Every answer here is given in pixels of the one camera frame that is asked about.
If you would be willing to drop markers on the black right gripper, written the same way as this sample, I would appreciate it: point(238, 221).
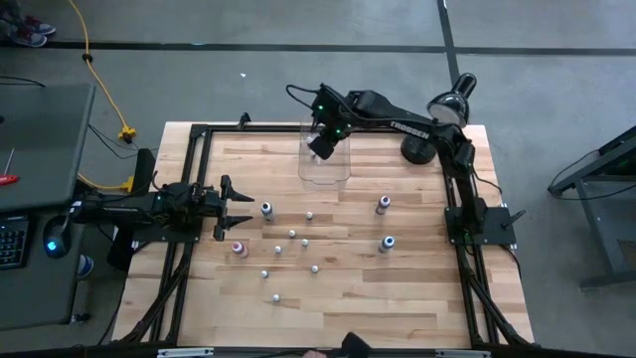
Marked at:
point(322, 148)

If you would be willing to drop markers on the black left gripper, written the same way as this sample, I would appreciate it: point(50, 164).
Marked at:
point(211, 204)

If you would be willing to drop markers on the large purple food colouring bottle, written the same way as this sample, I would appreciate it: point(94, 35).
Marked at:
point(383, 204)

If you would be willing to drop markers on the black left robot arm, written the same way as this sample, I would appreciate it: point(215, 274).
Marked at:
point(129, 211)

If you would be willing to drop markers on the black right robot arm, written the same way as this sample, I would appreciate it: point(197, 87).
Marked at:
point(412, 128)

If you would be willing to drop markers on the large pink food colouring bottle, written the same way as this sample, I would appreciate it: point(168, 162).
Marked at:
point(238, 248)

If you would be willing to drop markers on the large blue food colouring bottle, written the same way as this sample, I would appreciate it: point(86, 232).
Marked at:
point(387, 243)

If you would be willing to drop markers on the clear plastic bin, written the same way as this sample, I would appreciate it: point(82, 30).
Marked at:
point(338, 169)

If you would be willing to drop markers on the black desk lamp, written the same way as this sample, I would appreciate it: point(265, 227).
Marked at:
point(449, 107)

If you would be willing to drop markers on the blue shoe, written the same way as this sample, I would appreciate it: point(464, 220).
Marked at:
point(85, 266)

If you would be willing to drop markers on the person's hand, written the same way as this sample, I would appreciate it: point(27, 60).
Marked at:
point(313, 355)

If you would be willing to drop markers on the black computer mouse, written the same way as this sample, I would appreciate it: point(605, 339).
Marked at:
point(57, 236)

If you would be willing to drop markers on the grey side table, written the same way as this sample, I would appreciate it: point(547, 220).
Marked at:
point(40, 139)

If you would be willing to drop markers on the black backlit keyboard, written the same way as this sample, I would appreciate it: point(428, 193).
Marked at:
point(12, 243)

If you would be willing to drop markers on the grey red sneaker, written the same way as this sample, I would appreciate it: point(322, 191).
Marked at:
point(32, 39)
point(42, 29)

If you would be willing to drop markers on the grey metal table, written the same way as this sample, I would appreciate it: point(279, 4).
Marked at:
point(621, 149)

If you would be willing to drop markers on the silver metal bracket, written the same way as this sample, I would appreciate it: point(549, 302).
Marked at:
point(462, 354)
point(184, 353)

